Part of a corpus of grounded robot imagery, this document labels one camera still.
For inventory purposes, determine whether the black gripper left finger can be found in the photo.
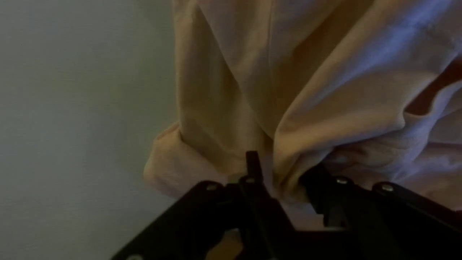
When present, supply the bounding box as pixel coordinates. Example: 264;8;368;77
110;149;300;260

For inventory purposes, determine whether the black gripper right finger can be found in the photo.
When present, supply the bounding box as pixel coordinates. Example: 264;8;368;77
300;165;462;260

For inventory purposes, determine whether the cream cloth towel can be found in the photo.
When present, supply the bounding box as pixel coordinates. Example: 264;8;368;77
141;0;462;214

